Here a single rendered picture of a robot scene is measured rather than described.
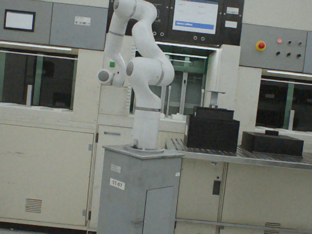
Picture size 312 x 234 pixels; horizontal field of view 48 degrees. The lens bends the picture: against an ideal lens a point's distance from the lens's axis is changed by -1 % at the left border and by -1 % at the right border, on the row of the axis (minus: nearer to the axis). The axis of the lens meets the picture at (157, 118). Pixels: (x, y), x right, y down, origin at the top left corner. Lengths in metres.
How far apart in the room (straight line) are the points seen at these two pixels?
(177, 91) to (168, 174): 1.71
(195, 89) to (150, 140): 1.71
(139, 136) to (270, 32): 1.27
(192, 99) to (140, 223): 1.88
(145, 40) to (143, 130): 0.43
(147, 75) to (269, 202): 1.38
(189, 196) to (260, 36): 1.17
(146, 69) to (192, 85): 1.72
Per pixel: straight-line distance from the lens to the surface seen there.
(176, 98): 3.24
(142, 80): 1.56
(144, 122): 1.59
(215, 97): 2.05
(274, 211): 2.59
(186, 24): 2.40
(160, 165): 1.57
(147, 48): 1.69
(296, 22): 2.59
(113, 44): 2.00
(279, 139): 2.07
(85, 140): 2.39
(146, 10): 1.85
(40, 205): 2.57
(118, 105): 2.36
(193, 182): 2.42
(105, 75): 2.02
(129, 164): 1.54
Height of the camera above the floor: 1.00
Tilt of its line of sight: 3 degrees down
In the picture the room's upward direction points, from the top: 6 degrees clockwise
